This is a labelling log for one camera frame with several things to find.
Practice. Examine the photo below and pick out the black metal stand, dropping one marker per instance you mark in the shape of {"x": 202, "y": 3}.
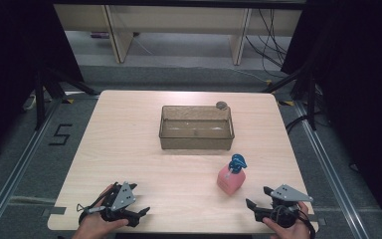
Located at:
{"x": 311, "y": 99}
{"x": 39, "y": 99}

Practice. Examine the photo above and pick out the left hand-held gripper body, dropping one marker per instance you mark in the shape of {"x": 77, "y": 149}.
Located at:
{"x": 123, "y": 196}

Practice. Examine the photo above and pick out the dark curtain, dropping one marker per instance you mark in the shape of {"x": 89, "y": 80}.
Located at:
{"x": 361, "y": 83}
{"x": 13, "y": 66}

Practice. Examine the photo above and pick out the aluminium floor rail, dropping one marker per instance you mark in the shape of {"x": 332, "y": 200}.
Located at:
{"x": 328, "y": 166}
{"x": 20, "y": 169}

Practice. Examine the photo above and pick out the pink soap bottle blue pump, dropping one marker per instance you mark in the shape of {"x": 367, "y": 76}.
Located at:
{"x": 229, "y": 181}

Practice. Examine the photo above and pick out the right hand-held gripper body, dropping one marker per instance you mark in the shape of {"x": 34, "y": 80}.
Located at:
{"x": 290, "y": 194}

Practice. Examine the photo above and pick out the small grey round object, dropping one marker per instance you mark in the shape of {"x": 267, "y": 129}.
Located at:
{"x": 221, "y": 105}

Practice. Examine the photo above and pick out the person's left hand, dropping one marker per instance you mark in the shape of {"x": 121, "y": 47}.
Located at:
{"x": 93, "y": 225}

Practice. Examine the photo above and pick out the person's right hand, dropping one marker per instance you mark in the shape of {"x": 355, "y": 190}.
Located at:
{"x": 295, "y": 232}

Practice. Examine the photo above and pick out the grey tape strip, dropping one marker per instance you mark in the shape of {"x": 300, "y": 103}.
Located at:
{"x": 54, "y": 210}

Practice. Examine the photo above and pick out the clear brown plastic bin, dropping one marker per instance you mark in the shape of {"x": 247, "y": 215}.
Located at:
{"x": 195, "y": 142}

